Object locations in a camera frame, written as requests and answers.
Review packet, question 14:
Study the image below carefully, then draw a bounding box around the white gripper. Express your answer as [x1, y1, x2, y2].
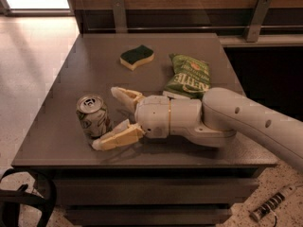
[92, 87, 202, 150]

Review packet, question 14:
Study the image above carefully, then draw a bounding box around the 7up soda can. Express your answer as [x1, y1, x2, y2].
[76, 94, 111, 139]

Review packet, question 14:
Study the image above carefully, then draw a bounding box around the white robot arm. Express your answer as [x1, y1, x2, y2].
[92, 87, 303, 171]

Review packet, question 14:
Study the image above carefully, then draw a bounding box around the green and yellow sponge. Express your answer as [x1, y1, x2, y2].
[119, 45, 154, 71]

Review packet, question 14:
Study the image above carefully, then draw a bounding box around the green Kettle chips bag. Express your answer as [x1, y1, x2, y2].
[163, 54, 210, 99]

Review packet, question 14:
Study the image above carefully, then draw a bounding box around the lower grey drawer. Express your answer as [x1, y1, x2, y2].
[66, 209, 231, 227]

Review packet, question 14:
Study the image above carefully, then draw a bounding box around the grey drawer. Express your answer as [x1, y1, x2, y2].
[55, 179, 258, 205]
[66, 209, 231, 227]

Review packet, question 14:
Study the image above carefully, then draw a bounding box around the upper grey drawer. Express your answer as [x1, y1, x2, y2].
[55, 179, 258, 205]

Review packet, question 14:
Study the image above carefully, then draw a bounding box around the bright window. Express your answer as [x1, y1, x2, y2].
[0, 0, 73, 16]

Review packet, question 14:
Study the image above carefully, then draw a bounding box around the white power strip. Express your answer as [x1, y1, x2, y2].
[249, 184, 297, 222]

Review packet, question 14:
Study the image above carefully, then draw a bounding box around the grey side shelf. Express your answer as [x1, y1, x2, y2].
[219, 34, 303, 47]

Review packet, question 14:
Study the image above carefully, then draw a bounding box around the left metal bracket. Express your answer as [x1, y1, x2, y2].
[112, 0, 128, 33]

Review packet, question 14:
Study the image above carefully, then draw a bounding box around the metal bracket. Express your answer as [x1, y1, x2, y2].
[112, 0, 128, 33]
[243, 0, 272, 43]

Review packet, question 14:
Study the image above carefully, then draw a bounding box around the right metal bracket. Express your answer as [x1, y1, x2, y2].
[243, 0, 272, 43]

